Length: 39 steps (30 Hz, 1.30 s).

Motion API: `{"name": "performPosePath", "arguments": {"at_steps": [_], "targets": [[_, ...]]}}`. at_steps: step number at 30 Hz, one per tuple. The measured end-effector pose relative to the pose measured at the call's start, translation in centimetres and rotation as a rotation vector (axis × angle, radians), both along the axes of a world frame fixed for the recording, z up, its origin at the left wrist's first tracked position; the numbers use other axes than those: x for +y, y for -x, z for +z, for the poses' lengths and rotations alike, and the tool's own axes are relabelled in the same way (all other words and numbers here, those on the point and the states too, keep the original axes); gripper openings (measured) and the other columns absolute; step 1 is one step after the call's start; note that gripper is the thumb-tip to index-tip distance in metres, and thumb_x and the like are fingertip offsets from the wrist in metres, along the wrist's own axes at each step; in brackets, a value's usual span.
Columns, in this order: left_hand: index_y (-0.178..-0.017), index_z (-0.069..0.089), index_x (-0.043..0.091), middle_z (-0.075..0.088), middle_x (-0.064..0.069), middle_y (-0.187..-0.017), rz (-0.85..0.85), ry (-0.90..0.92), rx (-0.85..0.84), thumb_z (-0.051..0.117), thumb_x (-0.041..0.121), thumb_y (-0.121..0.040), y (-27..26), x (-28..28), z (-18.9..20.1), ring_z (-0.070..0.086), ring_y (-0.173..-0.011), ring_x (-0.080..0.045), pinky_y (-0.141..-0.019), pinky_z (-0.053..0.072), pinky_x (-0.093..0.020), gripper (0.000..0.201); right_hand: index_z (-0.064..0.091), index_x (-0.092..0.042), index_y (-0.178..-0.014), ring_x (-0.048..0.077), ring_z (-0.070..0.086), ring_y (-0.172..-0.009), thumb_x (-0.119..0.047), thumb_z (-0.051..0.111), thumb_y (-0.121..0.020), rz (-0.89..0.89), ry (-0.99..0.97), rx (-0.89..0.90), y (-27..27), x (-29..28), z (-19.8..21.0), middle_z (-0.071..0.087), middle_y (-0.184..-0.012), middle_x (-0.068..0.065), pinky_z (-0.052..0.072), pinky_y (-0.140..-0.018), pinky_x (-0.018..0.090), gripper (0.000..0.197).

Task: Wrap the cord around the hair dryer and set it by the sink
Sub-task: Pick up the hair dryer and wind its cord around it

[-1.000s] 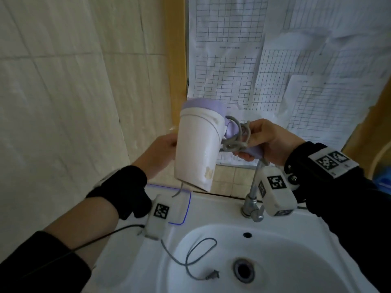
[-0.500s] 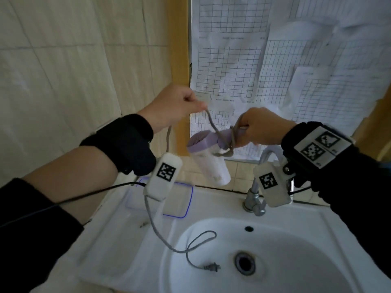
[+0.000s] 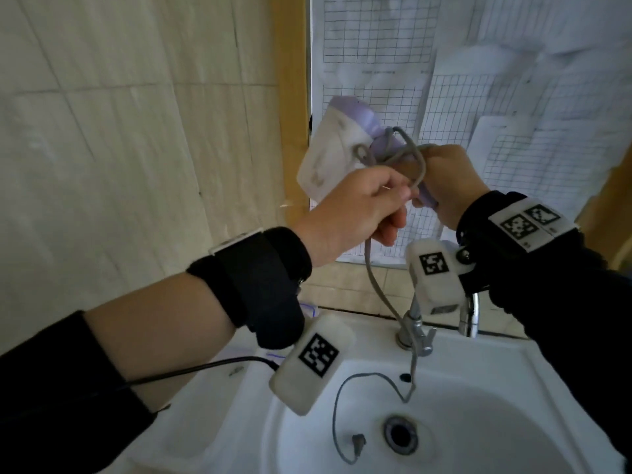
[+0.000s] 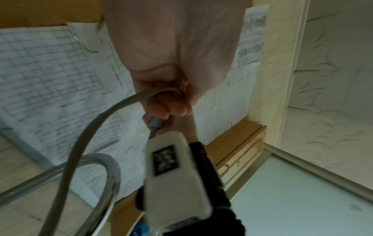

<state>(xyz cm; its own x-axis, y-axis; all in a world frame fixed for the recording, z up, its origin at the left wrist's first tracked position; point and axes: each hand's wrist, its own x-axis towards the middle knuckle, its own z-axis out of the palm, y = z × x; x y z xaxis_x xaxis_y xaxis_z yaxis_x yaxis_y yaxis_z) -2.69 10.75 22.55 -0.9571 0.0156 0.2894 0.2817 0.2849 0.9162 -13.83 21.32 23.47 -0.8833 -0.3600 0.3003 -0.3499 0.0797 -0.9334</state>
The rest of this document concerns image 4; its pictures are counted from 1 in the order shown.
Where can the person's right hand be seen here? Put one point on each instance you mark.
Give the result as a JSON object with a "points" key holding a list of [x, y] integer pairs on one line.
{"points": [[186, 126]]}

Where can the gridded paper sheets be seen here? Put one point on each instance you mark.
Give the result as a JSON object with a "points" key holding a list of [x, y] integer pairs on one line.
{"points": [[52, 80]]}

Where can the chrome curved faucet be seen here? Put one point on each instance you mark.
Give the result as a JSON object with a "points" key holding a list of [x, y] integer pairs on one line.
{"points": [[112, 184]]}

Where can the person's left hand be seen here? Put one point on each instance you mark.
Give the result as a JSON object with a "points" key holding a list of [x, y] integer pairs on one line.
{"points": [[174, 46]]}

